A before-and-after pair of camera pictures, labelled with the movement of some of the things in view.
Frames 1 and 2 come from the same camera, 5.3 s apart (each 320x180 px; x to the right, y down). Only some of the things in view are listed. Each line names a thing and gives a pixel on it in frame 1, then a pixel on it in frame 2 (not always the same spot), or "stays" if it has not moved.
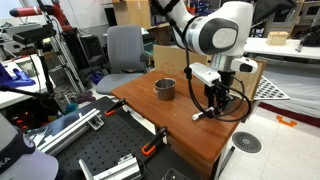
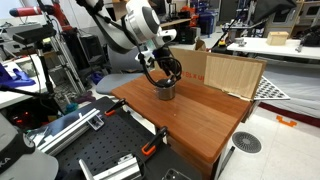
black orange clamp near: x=150 y=147 stays
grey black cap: x=19 y=160 stays
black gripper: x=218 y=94 -> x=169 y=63
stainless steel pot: x=165 y=88 stays
